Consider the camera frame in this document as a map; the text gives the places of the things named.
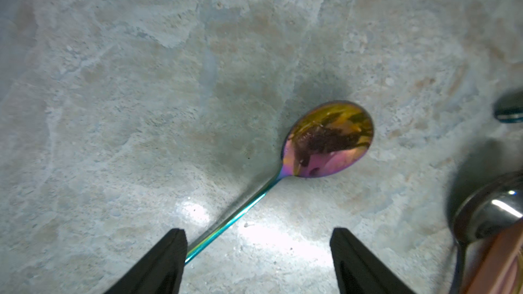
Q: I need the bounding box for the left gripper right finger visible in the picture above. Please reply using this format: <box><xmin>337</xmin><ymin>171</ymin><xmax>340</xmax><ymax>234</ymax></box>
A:
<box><xmin>330</xmin><ymin>227</ymin><xmax>413</xmax><ymax>294</ymax></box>

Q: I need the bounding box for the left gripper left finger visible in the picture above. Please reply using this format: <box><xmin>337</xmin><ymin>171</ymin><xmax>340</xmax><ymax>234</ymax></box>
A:
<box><xmin>106</xmin><ymin>229</ymin><xmax>187</xmax><ymax>294</ymax></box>

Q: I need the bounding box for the iridescent rainbow spoon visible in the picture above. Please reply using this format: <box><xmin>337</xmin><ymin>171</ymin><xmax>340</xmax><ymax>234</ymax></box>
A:
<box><xmin>185</xmin><ymin>101</ymin><xmax>375</xmax><ymax>264</ymax></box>

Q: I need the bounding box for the pink tray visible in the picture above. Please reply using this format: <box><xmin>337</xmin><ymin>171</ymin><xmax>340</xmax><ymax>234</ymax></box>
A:
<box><xmin>466</xmin><ymin>221</ymin><xmax>522</xmax><ymax>294</ymax></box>

